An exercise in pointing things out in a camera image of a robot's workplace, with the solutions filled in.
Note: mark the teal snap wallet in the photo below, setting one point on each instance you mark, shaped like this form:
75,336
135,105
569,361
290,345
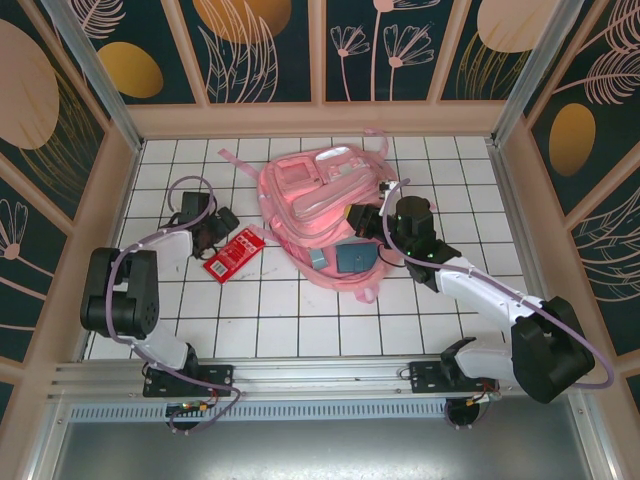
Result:
355,260

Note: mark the pink student backpack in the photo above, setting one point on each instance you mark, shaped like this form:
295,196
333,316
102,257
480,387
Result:
300,200

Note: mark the red card pack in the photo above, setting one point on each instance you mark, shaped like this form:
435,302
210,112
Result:
235,255

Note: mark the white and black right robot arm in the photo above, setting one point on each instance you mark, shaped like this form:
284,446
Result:
480,285

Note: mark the aluminium side rail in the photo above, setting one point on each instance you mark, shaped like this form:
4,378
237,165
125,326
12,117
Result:
511,200

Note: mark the grey metal sheet panel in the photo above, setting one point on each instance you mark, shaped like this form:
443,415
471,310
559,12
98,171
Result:
320,450

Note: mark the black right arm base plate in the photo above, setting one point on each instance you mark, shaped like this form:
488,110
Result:
425,377

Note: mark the aluminium frame post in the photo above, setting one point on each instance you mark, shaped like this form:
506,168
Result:
100,80
530,75

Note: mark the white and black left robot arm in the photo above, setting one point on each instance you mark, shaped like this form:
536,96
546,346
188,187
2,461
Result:
165,350

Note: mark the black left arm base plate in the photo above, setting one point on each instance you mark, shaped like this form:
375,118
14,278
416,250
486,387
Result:
220,377

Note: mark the aluminium mounting rail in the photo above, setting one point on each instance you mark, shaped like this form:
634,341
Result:
320,372

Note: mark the pale blue long pencil case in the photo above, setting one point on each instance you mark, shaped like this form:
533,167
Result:
318,259

